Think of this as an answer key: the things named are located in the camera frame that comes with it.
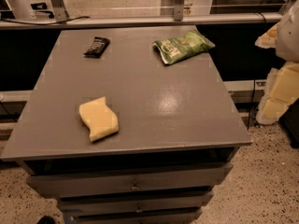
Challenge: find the black hanging cable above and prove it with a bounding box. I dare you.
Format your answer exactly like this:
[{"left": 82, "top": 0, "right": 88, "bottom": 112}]
[{"left": 246, "top": 79, "right": 260, "bottom": 131}]

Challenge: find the metal guard rail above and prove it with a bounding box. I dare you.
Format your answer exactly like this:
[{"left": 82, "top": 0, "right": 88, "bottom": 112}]
[{"left": 0, "top": 12, "right": 282, "bottom": 30}]

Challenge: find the bottom grey drawer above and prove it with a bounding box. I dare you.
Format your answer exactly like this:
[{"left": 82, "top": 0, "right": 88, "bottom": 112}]
[{"left": 72, "top": 207, "right": 202, "bottom": 224}]

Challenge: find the top grey drawer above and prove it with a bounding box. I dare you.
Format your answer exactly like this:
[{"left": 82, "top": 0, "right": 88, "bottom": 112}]
[{"left": 27, "top": 162, "right": 233, "bottom": 198}]

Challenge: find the black cable on rail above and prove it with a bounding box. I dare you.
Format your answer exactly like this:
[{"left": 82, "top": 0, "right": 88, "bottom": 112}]
[{"left": 0, "top": 15, "right": 92, "bottom": 26}]

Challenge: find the dark chocolate bar wrapper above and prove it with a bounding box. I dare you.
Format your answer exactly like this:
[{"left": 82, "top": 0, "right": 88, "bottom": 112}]
[{"left": 84, "top": 36, "right": 110, "bottom": 58}]

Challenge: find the middle grey drawer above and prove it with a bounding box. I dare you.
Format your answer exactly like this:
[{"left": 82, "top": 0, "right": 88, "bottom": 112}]
[{"left": 58, "top": 189, "right": 213, "bottom": 216}]

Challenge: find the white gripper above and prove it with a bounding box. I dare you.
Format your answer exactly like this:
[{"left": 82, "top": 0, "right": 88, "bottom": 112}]
[{"left": 255, "top": 7, "right": 299, "bottom": 125}]

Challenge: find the yellow wavy sponge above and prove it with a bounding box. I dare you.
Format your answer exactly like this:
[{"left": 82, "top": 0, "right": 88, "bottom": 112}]
[{"left": 79, "top": 97, "right": 119, "bottom": 142}]

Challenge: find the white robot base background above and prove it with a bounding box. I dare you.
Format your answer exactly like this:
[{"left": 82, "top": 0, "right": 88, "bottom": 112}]
[{"left": 1, "top": 0, "right": 36, "bottom": 20}]

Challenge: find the green chip bag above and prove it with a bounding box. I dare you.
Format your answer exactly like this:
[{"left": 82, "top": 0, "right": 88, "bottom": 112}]
[{"left": 152, "top": 30, "right": 215, "bottom": 65}]

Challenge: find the grey drawer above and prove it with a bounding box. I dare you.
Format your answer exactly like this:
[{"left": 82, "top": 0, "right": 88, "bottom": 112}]
[
  {"left": 72, "top": 207, "right": 202, "bottom": 224},
  {"left": 27, "top": 162, "right": 233, "bottom": 198},
  {"left": 58, "top": 189, "right": 213, "bottom": 216}
]

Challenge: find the grey drawer cabinet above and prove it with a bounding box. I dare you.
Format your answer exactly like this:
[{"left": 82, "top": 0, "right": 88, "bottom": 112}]
[{"left": 0, "top": 25, "right": 253, "bottom": 224}]

